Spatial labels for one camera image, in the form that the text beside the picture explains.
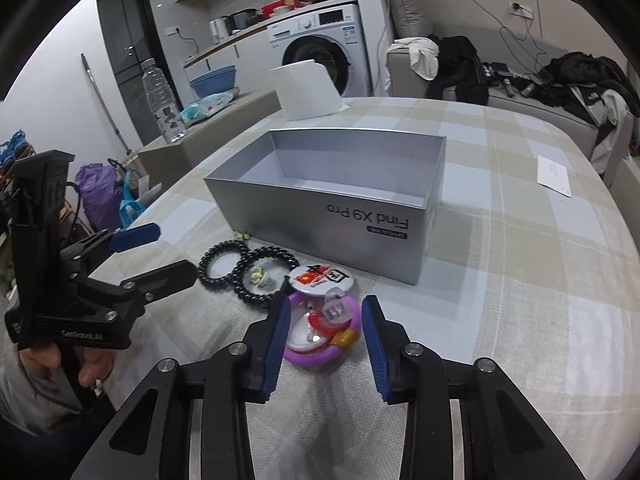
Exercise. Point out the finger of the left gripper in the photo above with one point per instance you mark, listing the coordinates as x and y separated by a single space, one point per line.
92 251
142 289

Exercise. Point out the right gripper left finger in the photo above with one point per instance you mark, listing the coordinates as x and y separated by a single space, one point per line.
149 436

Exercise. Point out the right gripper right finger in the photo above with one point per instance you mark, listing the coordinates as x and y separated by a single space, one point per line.
503 436

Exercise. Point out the small yellow-green charm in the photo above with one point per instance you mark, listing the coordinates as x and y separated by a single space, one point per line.
259 277

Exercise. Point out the purple bangle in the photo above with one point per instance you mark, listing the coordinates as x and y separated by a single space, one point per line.
340 343

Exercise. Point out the white red pin badge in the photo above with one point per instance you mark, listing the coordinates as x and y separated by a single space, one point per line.
316 279

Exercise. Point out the red rim pin badge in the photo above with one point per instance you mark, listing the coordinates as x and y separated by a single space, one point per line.
307 334

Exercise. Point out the person's left hand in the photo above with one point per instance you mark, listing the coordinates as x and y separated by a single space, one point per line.
42 362

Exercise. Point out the blue shopping bag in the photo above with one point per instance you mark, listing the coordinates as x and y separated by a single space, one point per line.
130 207

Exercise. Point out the purple bag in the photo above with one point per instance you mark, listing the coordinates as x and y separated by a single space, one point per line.
101 194

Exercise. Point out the grey side cabinet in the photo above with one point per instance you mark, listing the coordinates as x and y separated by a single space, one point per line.
166 163

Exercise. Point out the shoe rack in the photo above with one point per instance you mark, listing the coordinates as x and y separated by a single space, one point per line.
13 150

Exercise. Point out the clear water bottle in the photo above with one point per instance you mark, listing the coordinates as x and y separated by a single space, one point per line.
162 102

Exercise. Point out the wet wipes pack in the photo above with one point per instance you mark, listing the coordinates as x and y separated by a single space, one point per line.
206 107

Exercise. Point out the checkered tablecloth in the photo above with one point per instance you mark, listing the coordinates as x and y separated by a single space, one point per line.
545 285

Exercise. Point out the blue plastic basin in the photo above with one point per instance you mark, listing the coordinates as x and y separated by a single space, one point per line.
215 81

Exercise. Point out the white kettle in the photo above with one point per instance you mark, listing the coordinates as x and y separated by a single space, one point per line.
219 29

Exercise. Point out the white paper roll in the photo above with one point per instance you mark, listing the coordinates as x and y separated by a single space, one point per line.
305 90

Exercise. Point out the grey phone box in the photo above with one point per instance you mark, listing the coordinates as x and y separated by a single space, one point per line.
365 198

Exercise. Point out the white paper slip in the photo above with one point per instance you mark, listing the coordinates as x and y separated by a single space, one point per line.
553 176

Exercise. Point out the white washing machine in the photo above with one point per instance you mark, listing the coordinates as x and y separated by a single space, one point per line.
332 37

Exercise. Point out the white garment on sofa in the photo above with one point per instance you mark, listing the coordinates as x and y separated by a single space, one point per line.
423 55

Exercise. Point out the grey pillow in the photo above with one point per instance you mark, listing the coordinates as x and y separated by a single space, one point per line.
410 20

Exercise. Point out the black jacket pile right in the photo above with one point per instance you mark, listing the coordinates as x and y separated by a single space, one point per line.
578 81

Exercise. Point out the black clothes pile left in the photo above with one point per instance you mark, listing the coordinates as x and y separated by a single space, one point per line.
459 69

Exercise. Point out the grey sofa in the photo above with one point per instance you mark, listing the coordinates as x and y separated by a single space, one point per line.
514 39

